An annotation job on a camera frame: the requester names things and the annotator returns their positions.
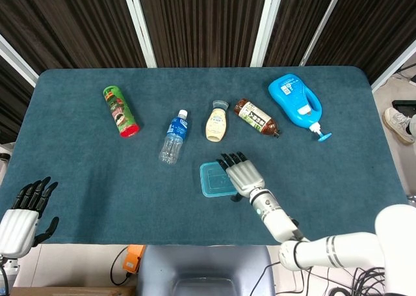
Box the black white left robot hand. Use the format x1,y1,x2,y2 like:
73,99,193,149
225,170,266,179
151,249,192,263
0,176,60,258

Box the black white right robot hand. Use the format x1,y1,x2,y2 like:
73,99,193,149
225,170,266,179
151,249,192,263
216,151,266,202

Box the blue container lid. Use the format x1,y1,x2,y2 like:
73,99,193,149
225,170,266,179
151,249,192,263
199,161,240,198

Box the green chip can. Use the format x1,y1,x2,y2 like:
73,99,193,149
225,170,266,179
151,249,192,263
103,85,141,138

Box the cream squeeze sauce bottle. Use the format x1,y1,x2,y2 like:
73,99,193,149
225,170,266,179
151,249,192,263
205,100,229,143

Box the brown tea bottle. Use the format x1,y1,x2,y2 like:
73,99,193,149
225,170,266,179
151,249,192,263
234,98,282,139

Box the clear water bottle blue label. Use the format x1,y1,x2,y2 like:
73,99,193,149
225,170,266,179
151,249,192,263
158,109,190,165

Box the teal table cloth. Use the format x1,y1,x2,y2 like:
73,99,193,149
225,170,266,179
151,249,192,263
0,65,416,247

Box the brown cardboard box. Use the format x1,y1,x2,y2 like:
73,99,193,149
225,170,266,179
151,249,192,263
12,286,137,296

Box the blue detergent pump bottle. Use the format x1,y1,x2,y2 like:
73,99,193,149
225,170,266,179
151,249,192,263
267,73,333,143

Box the grey robot torso shell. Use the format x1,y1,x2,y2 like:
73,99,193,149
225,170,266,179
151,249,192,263
136,245,277,296

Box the orange box device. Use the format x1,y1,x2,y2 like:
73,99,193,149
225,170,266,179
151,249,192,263
122,244,146,273

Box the dark ribbed partition panel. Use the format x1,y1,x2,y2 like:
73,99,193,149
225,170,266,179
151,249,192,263
305,0,416,82
263,0,341,68
135,0,270,68
0,0,147,79

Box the white sneaker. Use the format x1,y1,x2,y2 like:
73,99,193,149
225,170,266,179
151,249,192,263
382,107,416,146

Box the black flat floor object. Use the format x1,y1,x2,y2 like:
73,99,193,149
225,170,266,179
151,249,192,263
391,100,416,116

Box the black looped cable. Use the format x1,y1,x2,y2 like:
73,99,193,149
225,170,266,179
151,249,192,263
109,246,134,286

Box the black cable bundle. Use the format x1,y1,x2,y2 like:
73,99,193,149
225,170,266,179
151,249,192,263
266,260,391,296

